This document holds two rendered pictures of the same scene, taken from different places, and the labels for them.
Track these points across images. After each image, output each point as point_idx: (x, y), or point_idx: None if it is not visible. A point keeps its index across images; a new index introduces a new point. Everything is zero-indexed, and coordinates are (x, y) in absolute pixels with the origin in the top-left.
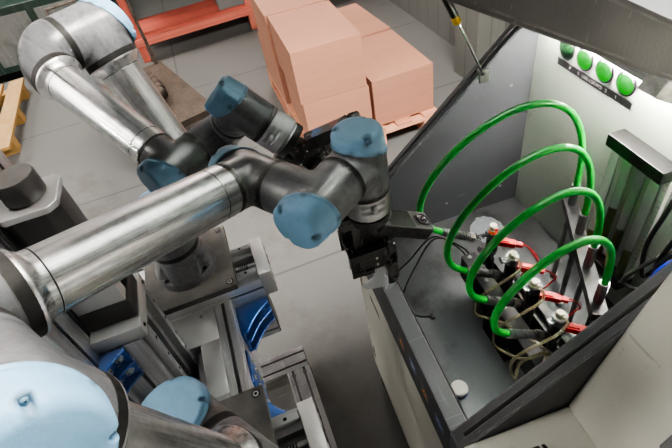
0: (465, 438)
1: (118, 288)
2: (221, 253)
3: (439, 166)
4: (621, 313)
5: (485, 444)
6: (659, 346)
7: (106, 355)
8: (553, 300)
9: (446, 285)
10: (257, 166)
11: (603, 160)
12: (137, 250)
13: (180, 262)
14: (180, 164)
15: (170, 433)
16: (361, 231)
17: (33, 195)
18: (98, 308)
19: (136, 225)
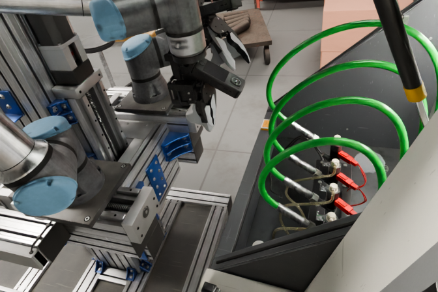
0: (216, 264)
1: (68, 61)
2: (172, 93)
3: (285, 57)
4: (349, 221)
5: (221, 275)
6: (349, 257)
7: (58, 100)
8: (343, 210)
9: (307, 183)
10: None
11: None
12: None
13: (141, 83)
14: None
15: None
16: (181, 67)
17: None
18: (58, 70)
19: None
